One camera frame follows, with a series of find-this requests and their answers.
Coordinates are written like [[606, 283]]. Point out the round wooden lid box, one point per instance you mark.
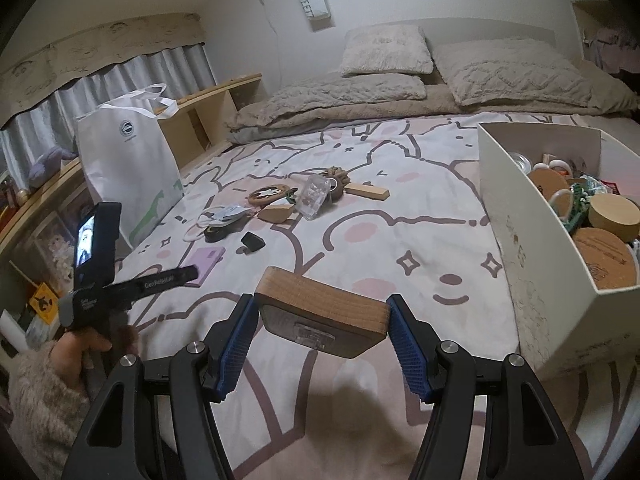
[[615, 214]]

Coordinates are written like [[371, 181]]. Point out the square carved cork coaster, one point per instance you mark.
[[319, 316]]

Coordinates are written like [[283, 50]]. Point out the brown tape roll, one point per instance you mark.
[[336, 190]]

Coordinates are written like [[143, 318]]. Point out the clear plastic case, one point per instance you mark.
[[312, 196]]

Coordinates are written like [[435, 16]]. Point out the small black box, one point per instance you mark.
[[250, 243]]

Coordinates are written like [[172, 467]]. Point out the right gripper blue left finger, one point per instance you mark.
[[120, 437]]

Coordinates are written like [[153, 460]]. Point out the white storage box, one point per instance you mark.
[[564, 321]]

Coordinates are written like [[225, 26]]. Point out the left quilted beige pillow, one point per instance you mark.
[[330, 91]]

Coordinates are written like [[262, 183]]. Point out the cartoon bunny bedsheet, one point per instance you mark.
[[299, 413]]

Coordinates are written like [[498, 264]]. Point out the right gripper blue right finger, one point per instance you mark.
[[524, 437]]

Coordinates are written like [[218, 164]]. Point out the curtain valance with drawings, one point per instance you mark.
[[37, 75]]

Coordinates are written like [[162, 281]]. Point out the clothes pile in closet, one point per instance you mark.
[[613, 50]]

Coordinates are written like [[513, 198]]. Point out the person left hand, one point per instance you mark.
[[69, 355]]

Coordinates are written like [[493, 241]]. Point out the wooden brush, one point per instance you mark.
[[276, 212]]

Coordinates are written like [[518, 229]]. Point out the round cork coaster in box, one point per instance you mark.
[[548, 181]]

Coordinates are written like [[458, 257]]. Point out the small fluffy beige pillow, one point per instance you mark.
[[386, 49]]

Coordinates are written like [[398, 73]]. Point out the pink sticky note pad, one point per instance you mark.
[[204, 259]]

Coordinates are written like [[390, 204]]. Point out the quilted beige pillow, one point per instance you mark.
[[330, 91], [510, 69]]

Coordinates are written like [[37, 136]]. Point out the silver metal tin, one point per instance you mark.
[[522, 162]]

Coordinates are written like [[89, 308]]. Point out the round panda cork coaster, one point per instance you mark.
[[268, 194]]

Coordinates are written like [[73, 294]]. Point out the knotted rope ball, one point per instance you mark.
[[339, 174]]

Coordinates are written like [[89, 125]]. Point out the fuzzy sleeve forearm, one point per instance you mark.
[[47, 413]]

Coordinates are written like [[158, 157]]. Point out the grey curtain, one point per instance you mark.
[[184, 70]]

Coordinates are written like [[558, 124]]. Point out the black round tin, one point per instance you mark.
[[214, 234]]

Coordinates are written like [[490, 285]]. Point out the white tote bag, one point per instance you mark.
[[126, 159]]

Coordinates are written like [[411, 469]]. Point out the white medicine pouch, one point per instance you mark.
[[222, 215]]

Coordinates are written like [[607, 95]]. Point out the beige folded blanket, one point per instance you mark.
[[609, 96]]

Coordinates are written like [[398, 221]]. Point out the wooden bedside shelf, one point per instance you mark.
[[200, 123]]

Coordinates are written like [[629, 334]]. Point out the long wooden block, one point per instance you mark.
[[367, 191]]

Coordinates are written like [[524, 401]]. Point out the right quilted beige pillow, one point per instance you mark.
[[510, 69]]

